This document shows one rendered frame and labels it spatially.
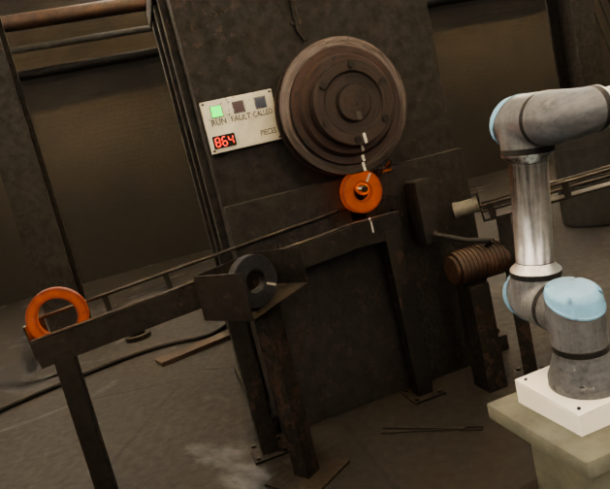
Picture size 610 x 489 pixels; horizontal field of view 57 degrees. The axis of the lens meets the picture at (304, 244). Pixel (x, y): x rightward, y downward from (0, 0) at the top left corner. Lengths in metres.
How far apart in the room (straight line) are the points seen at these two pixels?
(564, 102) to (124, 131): 7.11
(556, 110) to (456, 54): 8.29
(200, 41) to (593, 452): 1.67
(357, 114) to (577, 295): 0.96
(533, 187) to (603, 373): 0.42
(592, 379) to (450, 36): 8.45
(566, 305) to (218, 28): 1.44
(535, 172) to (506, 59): 8.68
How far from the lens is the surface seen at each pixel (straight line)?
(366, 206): 2.02
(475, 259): 2.04
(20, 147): 4.48
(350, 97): 1.91
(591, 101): 1.27
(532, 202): 1.36
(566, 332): 1.32
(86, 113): 8.05
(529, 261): 1.39
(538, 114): 1.26
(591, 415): 1.34
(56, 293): 1.92
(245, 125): 2.03
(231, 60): 2.08
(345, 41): 2.04
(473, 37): 9.74
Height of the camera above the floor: 0.99
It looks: 9 degrees down
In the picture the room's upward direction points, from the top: 13 degrees counter-clockwise
